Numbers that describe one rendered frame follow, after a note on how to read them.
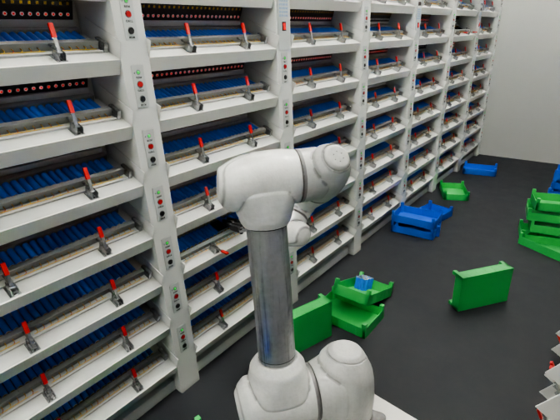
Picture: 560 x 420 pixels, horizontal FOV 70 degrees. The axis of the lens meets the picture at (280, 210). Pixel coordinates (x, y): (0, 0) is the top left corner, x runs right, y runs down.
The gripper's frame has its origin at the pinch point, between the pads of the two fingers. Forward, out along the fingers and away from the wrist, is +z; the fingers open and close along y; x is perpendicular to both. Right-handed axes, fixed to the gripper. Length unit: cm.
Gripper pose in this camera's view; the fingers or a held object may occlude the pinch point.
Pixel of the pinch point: (230, 222)
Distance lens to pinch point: 174.9
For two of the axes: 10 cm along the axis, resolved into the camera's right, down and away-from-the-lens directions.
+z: -7.4, -1.0, 6.7
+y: -6.6, 3.1, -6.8
